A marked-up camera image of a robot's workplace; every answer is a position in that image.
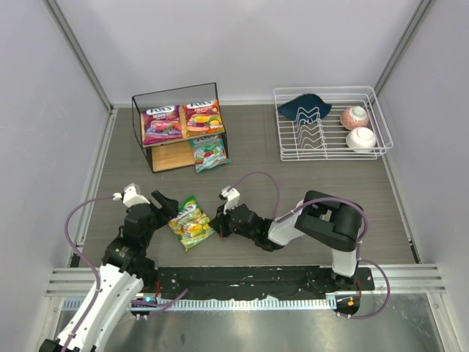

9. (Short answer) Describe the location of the green Fox's spring tea bag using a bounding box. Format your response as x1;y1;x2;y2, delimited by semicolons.
168;196;215;252

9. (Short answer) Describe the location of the teal Fox's blossom candy bag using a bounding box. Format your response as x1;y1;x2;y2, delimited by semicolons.
190;135;230;173

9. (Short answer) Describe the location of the purple Fox's berries candy bag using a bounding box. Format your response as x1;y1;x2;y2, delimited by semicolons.
141;105;182;146

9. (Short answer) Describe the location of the orange Fox's fruits candy bag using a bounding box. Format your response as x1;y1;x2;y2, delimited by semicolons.
182;100;224;137

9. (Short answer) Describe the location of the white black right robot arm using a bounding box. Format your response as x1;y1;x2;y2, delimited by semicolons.
209;187;369;284

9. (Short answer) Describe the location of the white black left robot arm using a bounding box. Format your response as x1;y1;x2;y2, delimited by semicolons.
39;183;179;351

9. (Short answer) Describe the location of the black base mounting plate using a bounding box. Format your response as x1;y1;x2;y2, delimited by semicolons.
155;265;375;301

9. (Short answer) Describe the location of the dark blue plate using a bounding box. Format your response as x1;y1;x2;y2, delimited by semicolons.
277;93;332;124

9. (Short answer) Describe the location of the white bowl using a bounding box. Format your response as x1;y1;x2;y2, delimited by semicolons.
346;127;377;153

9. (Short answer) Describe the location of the pink patterned bowl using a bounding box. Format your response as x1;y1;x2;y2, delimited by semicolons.
340;106;369;131

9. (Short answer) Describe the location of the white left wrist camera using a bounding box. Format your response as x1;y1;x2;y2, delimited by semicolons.
112;183;150;208

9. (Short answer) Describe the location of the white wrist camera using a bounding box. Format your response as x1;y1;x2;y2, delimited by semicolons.
219;186;240;215
112;183;150;208

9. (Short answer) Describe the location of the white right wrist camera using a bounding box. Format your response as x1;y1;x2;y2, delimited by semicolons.
219;186;240;215

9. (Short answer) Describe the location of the black wire wooden shelf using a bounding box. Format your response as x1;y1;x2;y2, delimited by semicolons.
132;82;228;172

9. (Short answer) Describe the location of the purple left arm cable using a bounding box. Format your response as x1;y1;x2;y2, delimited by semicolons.
58;194;190;352

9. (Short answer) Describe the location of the white wire dish rack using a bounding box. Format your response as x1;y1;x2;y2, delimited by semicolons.
273;86;394;161

